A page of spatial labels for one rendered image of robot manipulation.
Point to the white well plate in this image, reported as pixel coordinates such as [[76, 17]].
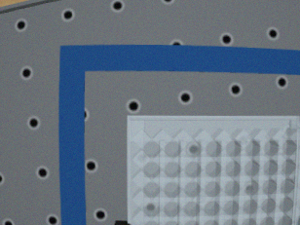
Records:
[[199, 170]]

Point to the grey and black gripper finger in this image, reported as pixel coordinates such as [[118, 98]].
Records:
[[117, 222]]

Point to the grey flat base plate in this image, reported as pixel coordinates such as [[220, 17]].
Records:
[[31, 33]]

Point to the blue l-shaped tape strip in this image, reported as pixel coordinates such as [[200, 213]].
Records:
[[75, 60]]

